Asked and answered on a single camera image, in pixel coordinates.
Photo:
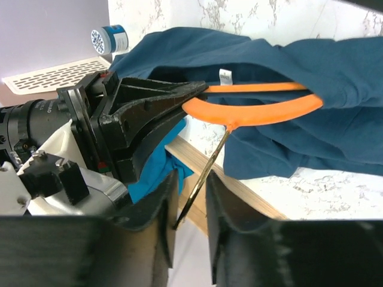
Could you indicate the dark blue t-shirt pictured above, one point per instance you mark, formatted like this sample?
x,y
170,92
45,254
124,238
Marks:
x,y
345,134

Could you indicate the round blue patterned tin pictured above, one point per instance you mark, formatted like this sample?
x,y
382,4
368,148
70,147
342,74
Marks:
x,y
109,39

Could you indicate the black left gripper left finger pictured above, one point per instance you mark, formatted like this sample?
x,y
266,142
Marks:
x,y
135,248

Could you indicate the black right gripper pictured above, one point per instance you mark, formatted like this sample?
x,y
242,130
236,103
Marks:
x,y
149,110

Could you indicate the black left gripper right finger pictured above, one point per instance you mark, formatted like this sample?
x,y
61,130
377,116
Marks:
x,y
251,250

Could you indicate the orange plastic hanger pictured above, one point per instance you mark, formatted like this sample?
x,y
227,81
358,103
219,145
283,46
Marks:
x,y
241,116

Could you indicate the white perforated file organizer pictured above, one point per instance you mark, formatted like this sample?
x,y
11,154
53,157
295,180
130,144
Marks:
x,y
49,79

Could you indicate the teal t-shirt on rack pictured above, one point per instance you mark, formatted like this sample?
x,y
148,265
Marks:
x,y
158,167

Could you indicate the wooden clothes rack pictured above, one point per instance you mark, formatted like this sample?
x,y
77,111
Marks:
x,y
196,161

